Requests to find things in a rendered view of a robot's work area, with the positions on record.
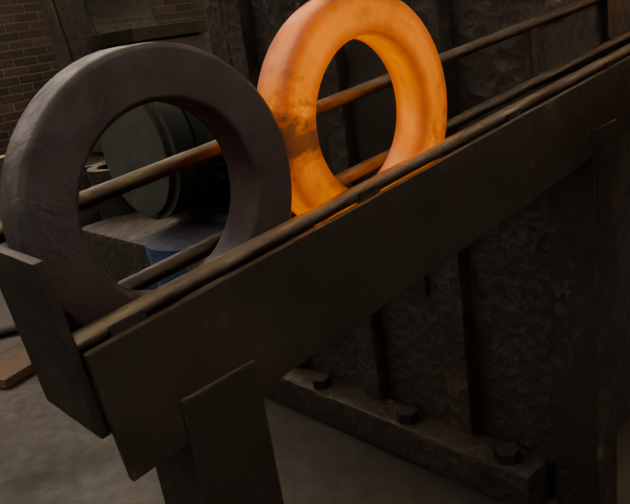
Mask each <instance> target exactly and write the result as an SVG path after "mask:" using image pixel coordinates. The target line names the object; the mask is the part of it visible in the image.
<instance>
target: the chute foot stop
mask: <svg viewBox="0 0 630 504"><path fill-rule="evenodd" d="M0 290H1V292H2V295H3V297H4V299H5V302H6V304H7V306H8V309H9V311H10V314H11V316H12V318H13V321H14V323H15V325H16V328H17V330H18V332H19V335H20V337H21V340H22V342H23V344H24V347H25V349H26V351H27V354H28V356H29V358H30V361H31V363H32V366H33V368H34V370H35V373H36V375H37V377H38V380H39V382H40V385H41V387H42V389H43V392H44V394H45V396H46V399H47V401H49V402H50V403H52V404H53V405H54V406H56V407H57V408H59V409H60V410H61V411H63V412H64V413H66V414H67V415H68V416H70V417H71V418H73V419H74V420H75V421H77V422H78V423H80V424H81V425H82V426H84V427H85V428H87V429H88V430H90V431H91V432H92V433H94V434H95V435H97V436H98V437H99V438H101V439H104V438H105V437H107V436H108V435H110V430H109V428H108V425H107V423H106V420H105V418H104V415H103V412H102V410H101V407H100V405H99V402H98V400H97V397H96V394H95V392H94V389H93V387H92V384H91V382H90V379H89V376H88V374H87V371H86V369H85V366H84V364H83V361H82V358H81V356H80V353H79V351H78V348H77V346H76V343H75V340H74V338H73V335H72V333H71V330H70V328H69V325H68V322H67V320H66V317H65V315H64V312H63V309H62V307H61V304H60V302H59V299H58V297H57V294H56V291H55V289H54V286H53V284H52V281H51V279H50V276H49V273H48V271H47V268H46V266H45V263H44V261H43V260H40V259H37V258H35V257H32V256H29V255H26V254H23V253H21V252H18V251H15V250H12V249H9V248H7V247H4V246H1V245H0Z"/></svg>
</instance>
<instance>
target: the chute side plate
mask: <svg viewBox="0 0 630 504"><path fill-rule="evenodd" d="M615 119H617V139H619V138H620V137H621V136H623V135H624V134H626V133H627V132H629V131H630V55H629V56H627V57H626V58H624V59H622V60H620V61H618V62H616V63H615V64H613V65H611V66H609V67H607V68H605V69H604V70H602V71H600V72H598V73H596V74H594V75H593V76H591V77H589V78H587V79H585V80H583V81H582V82H580V83H578V84H576V85H574V86H572V87H571V88H569V89H567V90H565V91H563V92H561V93H560V94H558V95H556V96H554V97H552V98H550V99H549V100H547V101H545V102H543V103H541V104H539V105H538V106H536V107H534V108H532V109H530V110H528V111H527V112H525V113H523V114H521V115H519V116H517V117H516V118H514V119H512V120H510V121H508V122H506V123H505V124H503V125H501V126H499V127H497V128H495V129H494V130H492V131H490V132H488V133H486V134H484V135H483V136H481V137H479V138H477V139H475V140H473V141H471V142H470V143H468V144H466V145H464V146H462V147H460V148H459V149H457V150H455V151H453V152H451V153H449V154H448V155H446V156H444V157H442V158H440V159H438V160H437V161H435V162H433V163H431V164H429V165H427V166H426V167H424V168H422V169H420V170H418V171H416V172H415V173H413V174H411V175H409V176H407V177H405V178H404V179H402V180H400V181H398V182H396V183H394V184H393V185H391V186H389V187H387V188H385V189H383V190H382V191H380V192H378V193H376V194H374V195H373V196H371V197H369V198H367V199H365V200H363V201H362V202H360V203H358V204H356V205H354V206H352V207H350V208H349V209H347V210H345V211H343V212H341V213H339V214H338V215H336V216H334V217H332V218H330V219H328V220H327V221H325V222H323V223H321V224H319V225H317V226H316V227H314V228H312V229H310V230H308V231H306V232H305V233H303V234H301V235H299V236H297V237H295V238H294V239H292V240H290V241H288V242H286V243H284V244H283V245H281V246H279V247H277V248H275V249H273V250H272V251H270V252H268V253H266V254H264V255H262V256H260V257H259V258H257V259H255V260H253V261H251V262H249V263H248V264H246V265H244V266H242V267H240V268H238V269H237V270H235V271H233V272H231V273H229V274H227V275H226V276H224V277H222V278H220V279H218V280H216V281H215V282H213V283H211V284H209V285H207V286H205V287H204V288H202V289H200V290H198V291H196V292H194V293H193V294H191V295H189V296H187V297H185V298H183V299H182V300H180V301H178V302H176V303H174V304H172V305H171V306H169V307H167V308H165V309H163V310H161V311H160V312H158V313H156V314H154V315H152V316H150V317H149V318H147V319H145V320H143V321H141V322H140V323H138V324H136V325H134V326H132V327H130V328H129V329H127V330H125V331H123V332H121V333H119V334H118V335H116V336H114V337H112V338H110V339H108V340H106V341H105V342H103V343H101V344H99V345H97V346H95V347H94V348H92V349H90V350H88V351H86V352H84V353H83V354H82V357H83V360H84V362H85V365H86V368H87V370H88V373H89V375H90V378H91V380H92V383H93V386H94V388H95V391H96V393H97V396H98V398H99V401H100V404H101V406H102V409H103V411H104V414H105V417H106V419H107V422H108V424H109V427H110V429H111V432H112V435H113V437H114V440H115V442H116V445H117V448H118V450H119V453H120V455H121V458H122V460H123V463H124V466H125V468H126V471H127V473H128V476H129V478H130V479H131V480H132V481H136V480H138V479H139V478H140V477H142V476H143V475H145V474H146V473H148V472H149V471H150V470H152V469H153V468H155V467H156V466H157V465H159V464H160V463H162V462H163V461H164V460H166V459H167V458H169V457H170V456H171V455H173V454H174V453H176V452H177V451H179V450H180V449H181V448H183V447H184V446H186V445H187V444H188V443H189V441H188V437H187V433H186V429H185V424H184V420H183V416H182V412H181V408H180V401H181V400H182V399H183V398H185V397H187V396H189V395H191V394H192V393H194V392H196V391H198V390H199V389H201V388H203V387H205V386H207V385H208V384H210V383H212V382H214V381H216V380H217V379H219V378H221V377H223V376H224V375H226V374H228V373H230V372H232V371H233V370H235V369H237V368H239V367H241V366H242V365H244V364H246V363H248V362H249V361H251V360H255V361H256V363H257V369H258V374H259V379H260V384H261V389H262V391H263V390H265V389H266V388H267V387H269V386H270V385H272V384H273V383H274V382H276V381H277V380H279V379H280V378H282V377H283V376H284V375H286V374H287V373H289V372H290V371H291V370H293V369H294V368H296V367H297V366H298V365H300V364H301V363H303V362H304V361H306V360H307V359H308V358H310V357H311V356H313V355H314V354H315V353H317V352H318V351H320V350H321V349H322V348H324V347H325V346H327V345H328V344H329V343H331V342H332V341H334V340H335V339H337V338H338V337H339V336H341V335H342V334H344V333H345V332H346V331H348V330H349V329H351V328H352V327H353V326H355V325H356V324H358V323H359V322H361V321H362V320H363V319H365V318H366V317H368V316H369V315H370V314H372V313H373V312H375V311H376V310H377V309H379V308H380V307H382V306H383V305H384V304H386V303H387V302H389V301H390V300H392V299H393V298H394V297H396V296H397V295H399V294H400V293H401V292H403V291H404V290H406V289H407V288H408V287H410V286H411V285H413V284H414V283H416V282H417V281H418V280H420V279H421V278H423V277H424V276H425V275H427V274H428V273H430V272H431V271H432V270H434V269H435V268H437V267H438V266H440V265H441V264H442V263H444V262H445V261H447V260H448V259H449V258H451V257H452V256H454V255H455V254H456V253H458V252H459V251H461V250H462V249H463V248H465V247H466V246H468V245H469V244H471V243H472V242H473V241H475V240H476V239H478V238H479V237H480V236H482V235H483V234H485V233H486V232H487V231H489V230H490V229H492V228H493V227H495V226H496V225H497V224H499V223H500V222H502V221H503V220H504V219H506V218H507V217H509V216H510V215H511V214H513V213H514V212H516V211H517V210H519V209H520V208H521V207H523V206H524V205H526V204H527V203H528V202H530V201H531V200H533V199H534V198H535V197H537V196H538V195H540V194H541V193H542V192H544V191H545V190H547V189H548V188H550V187H551V186H552V185H554V184H555V183H557V182H558V181H559V180H561V179H562V178H564V177H565V176H566V175H568V174H569V173H571V172H572V171H574V170H575V169H576V168H578V167H579V166H581V165H582V164H583V163H585V162H586V161H588V160H589V159H590V158H592V157H593V130H594V129H596V128H598V127H600V126H602V125H604V124H606V123H608V122H610V121H612V120H615Z"/></svg>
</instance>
